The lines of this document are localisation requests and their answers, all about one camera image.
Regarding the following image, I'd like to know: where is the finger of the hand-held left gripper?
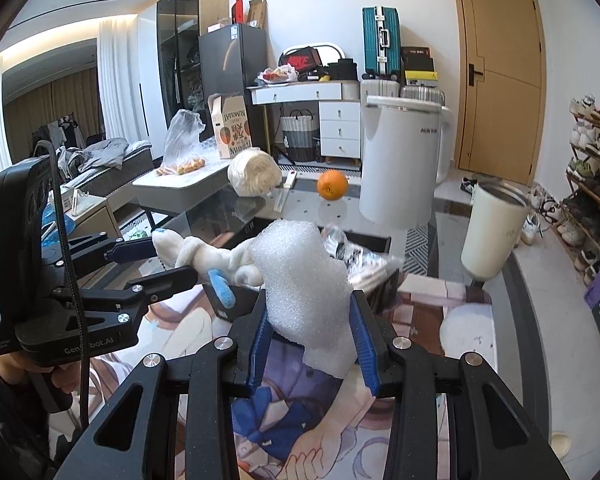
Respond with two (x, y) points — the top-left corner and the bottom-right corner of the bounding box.
(67, 232), (158, 273)
(55, 265), (198, 311)

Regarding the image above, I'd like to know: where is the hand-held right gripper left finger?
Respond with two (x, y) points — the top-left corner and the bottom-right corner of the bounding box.
(55, 290), (271, 480)

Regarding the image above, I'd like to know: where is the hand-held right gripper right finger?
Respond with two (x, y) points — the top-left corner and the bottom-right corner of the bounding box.
(347, 290), (573, 480)

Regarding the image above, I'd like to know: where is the white plush toy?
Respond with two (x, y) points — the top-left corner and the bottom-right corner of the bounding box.
(152, 227), (266, 308)

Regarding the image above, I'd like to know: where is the black cardboard box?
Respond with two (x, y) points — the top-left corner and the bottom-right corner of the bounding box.
(200, 220), (403, 321)

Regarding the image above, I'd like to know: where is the white socks pack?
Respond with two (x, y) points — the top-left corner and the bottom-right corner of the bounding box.
(322, 225), (403, 286)

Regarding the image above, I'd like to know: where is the white foam piece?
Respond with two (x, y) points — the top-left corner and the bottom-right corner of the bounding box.
(250, 220), (358, 378)

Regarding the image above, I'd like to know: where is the person's left hand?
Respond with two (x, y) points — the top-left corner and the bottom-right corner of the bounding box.
(0, 352), (81, 396)

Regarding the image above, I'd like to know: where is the printed table mat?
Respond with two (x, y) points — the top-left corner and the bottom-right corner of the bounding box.
(80, 280), (496, 480)

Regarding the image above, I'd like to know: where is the white side table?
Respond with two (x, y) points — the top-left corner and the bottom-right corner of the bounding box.
(132, 157), (236, 226)

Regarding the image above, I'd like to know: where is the bed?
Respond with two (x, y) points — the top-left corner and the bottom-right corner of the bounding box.
(55, 137), (156, 198)

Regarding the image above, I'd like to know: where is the grey clothing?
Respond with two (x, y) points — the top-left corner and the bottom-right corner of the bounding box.
(77, 137), (131, 168)

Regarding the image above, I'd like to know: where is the clear plastic bag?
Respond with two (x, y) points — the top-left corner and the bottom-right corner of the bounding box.
(156, 109), (216, 177)

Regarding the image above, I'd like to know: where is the cream yarn ball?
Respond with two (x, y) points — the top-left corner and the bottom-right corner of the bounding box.
(227, 147), (283, 197)

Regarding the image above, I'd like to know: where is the orange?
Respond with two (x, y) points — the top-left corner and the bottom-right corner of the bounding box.
(316, 170), (349, 202)

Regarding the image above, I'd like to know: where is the cardboard fruit box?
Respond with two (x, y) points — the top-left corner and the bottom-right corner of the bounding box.
(207, 92), (252, 159)

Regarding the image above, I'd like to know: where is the white tumbler cup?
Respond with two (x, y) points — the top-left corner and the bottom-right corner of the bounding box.
(461, 177), (531, 282)

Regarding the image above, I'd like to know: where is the white electric kettle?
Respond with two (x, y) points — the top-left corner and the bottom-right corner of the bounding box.
(358, 95), (457, 228)

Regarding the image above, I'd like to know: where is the white curtain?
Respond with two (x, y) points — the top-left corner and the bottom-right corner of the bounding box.
(97, 12), (148, 143)

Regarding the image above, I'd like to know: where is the grey woven basket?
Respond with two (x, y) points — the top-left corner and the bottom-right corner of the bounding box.
(280, 109), (321, 162)

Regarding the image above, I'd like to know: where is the white desk with drawers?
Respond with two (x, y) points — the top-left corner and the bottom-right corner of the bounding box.
(247, 80), (363, 168)

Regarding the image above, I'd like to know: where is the glass door cabinet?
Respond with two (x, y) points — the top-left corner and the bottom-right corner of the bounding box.
(156, 0), (229, 133)

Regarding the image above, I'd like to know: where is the black fridge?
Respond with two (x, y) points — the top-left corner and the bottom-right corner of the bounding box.
(198, 24), (271, 156)

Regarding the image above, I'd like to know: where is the red and black shoe box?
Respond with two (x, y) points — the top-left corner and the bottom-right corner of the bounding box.
(278, 46), (321, 73)

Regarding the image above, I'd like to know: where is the shoe rack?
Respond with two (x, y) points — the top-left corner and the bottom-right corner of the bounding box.
(560, 95), (600, 286)

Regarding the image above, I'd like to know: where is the teal suitcase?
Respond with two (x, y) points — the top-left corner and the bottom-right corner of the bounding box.
(362, 6), (402, 81)

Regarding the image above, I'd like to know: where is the wooden door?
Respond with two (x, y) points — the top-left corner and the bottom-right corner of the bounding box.
(450, 0), (548, 186)

